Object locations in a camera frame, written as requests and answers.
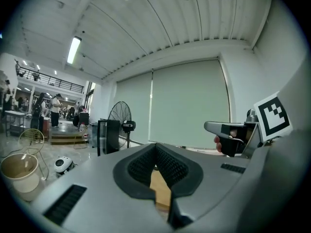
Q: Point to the person's right hand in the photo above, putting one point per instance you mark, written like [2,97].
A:
[218,144]

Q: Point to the wooden step platform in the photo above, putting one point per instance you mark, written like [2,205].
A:
[68,139]

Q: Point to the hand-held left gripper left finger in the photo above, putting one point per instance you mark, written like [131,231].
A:
[97,190]

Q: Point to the narrow pale roller blind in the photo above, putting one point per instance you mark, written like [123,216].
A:
[133,108]

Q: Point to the long ceiling tube lamp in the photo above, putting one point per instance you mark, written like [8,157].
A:
[74,50]

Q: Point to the white dome pet carrier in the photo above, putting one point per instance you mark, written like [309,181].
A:
[62,164]

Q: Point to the white metal table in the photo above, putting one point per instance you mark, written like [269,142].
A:
[14,116]

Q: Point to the beige round bin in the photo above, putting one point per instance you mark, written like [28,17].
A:
[20,176]

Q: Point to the wooden coffee table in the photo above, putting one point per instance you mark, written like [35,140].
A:
[159,190]

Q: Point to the black balcony railing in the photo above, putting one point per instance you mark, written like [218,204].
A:
[53,80]

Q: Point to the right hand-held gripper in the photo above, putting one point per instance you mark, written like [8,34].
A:
[273,116]

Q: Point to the black standing fan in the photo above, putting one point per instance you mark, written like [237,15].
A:
[120,116]

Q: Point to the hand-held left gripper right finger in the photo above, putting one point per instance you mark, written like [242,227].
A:
[209,178]

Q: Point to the wide pale roller blind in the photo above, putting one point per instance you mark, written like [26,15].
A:
[189,103]

